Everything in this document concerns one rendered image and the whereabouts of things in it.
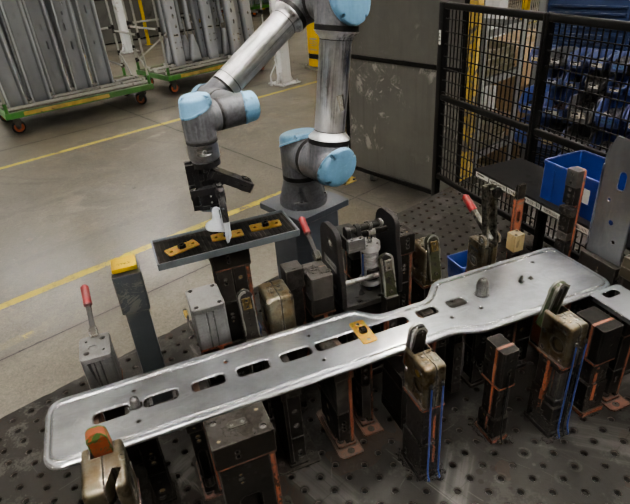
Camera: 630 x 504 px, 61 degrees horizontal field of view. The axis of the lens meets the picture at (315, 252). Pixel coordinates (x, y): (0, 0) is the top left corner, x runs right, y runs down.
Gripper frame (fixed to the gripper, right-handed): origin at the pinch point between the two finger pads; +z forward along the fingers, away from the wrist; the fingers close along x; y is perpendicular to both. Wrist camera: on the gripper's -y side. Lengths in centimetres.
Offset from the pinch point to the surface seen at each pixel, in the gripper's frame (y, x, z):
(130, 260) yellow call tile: 24.8, 2.7, 1.5
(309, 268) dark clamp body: -18.3, 11.6, 9.8
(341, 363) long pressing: -16.4, 40.4, 17.5
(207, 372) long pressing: 12.3, 32.0, 17.5
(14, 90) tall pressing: 174, -623, 70
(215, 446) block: 13, 55, 15
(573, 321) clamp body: -67, 51, 13
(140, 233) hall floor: 43, -255, 118
